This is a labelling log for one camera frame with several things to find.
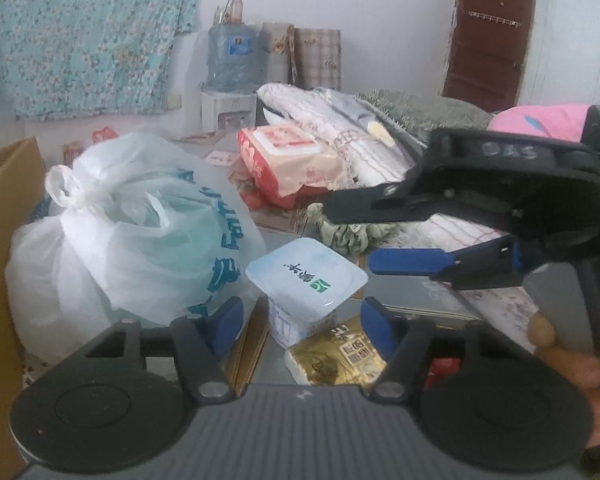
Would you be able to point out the red snack box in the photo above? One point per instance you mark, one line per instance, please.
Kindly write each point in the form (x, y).
(72, 151)

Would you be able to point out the red and white tissue pack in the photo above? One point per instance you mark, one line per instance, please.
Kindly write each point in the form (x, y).
(285, 160)

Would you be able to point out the teal floral wall cloth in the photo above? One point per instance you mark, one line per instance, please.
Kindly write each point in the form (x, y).
(80, 35)

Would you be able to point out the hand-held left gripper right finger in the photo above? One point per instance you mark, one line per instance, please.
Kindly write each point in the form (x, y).
(380, 327)

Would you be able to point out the pale yellow tag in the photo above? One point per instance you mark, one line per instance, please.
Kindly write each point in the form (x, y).
(381, 133)

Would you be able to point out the cardboard box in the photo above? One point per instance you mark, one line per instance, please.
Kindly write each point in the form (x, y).
(5, 200)

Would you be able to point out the person's right hand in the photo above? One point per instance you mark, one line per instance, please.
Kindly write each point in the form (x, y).
(570, 375)

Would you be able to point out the green floral scrunched cloth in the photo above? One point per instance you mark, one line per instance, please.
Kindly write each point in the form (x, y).
(345, 232)

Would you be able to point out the white blanket with coloured stitching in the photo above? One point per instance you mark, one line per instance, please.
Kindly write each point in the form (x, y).
(330, 120)

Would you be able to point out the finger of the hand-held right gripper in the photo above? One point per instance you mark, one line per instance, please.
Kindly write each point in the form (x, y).
(370, 205)
(410, 261)

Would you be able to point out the pale blue cloth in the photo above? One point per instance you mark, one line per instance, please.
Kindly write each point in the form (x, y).
(347, 110)

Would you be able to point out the metal hook rail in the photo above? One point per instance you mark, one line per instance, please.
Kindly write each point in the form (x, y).
(495, 18)

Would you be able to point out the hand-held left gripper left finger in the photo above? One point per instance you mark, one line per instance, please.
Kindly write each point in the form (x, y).
(227, 322)

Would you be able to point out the white panelled cabinet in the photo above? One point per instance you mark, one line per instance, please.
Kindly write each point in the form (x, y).
(575, 35)

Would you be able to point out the white water dispenser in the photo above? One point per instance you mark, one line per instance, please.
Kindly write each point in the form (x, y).
(227, 110)

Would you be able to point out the red plastic bag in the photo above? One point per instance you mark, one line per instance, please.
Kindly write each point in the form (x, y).
(105, 135)

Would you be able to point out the pale jar with sticks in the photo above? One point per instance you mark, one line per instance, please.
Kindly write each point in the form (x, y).
(232, 10)

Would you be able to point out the white wall socket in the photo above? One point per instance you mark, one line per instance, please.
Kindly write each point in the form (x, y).
(173, 101)

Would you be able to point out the gold foil packet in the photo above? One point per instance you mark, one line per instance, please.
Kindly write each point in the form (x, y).
(335, 360)

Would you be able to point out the pink jacket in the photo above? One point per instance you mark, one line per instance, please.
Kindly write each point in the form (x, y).
(530, 122)

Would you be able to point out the plaid fabric panel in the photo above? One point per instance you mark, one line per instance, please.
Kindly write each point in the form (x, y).
(317, 60)

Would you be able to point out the blue water bottle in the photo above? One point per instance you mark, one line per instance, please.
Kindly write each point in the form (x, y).
(232, 57)

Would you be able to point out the white plastic bag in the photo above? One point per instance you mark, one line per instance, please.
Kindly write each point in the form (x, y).
(130, 240)

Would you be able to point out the brown wooden door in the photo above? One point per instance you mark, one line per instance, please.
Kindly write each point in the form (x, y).
(487, 35)

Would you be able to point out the pale fabric panel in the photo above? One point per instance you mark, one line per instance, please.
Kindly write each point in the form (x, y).
(274, 60)

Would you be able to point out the grey blanket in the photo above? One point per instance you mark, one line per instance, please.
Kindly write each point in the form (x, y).
(410, 145)

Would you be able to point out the white plastic tub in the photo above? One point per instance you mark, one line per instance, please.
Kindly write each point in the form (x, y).
(305, 280)

